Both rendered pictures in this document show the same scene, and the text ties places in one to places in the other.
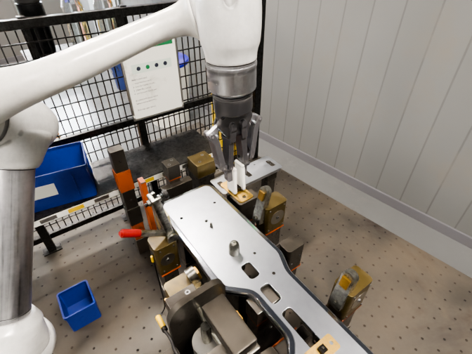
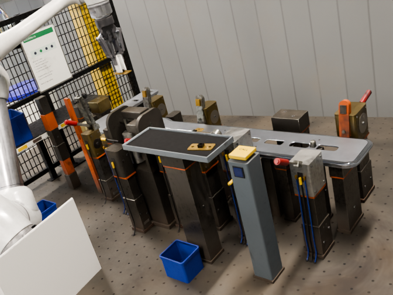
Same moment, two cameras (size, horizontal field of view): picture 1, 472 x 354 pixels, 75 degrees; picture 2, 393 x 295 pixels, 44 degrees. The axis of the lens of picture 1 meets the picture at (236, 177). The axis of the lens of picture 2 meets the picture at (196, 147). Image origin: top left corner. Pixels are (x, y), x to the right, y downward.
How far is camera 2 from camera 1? 151 cm
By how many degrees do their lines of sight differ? 15
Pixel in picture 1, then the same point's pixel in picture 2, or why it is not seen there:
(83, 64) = (34, 23)
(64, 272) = not seen: hidden behind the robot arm
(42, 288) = not seen: hidden behind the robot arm
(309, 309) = (186, 126)
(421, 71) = (257, 10)
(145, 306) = (92, 205)
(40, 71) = (19, 28)
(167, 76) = (55, 55)
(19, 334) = (24, 190)
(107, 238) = (43, 192)
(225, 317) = (133, 109)
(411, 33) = not seen: outside the picture
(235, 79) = (102, 7)
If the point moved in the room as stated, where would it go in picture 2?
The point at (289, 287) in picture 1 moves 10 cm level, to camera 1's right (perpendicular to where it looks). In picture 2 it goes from (173, 124) to (195, 117)
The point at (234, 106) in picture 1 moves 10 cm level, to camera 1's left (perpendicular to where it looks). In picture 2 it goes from (105, 20) to (81, 27)
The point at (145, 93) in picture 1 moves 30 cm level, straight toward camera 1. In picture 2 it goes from (43, 71) to (61, 78)
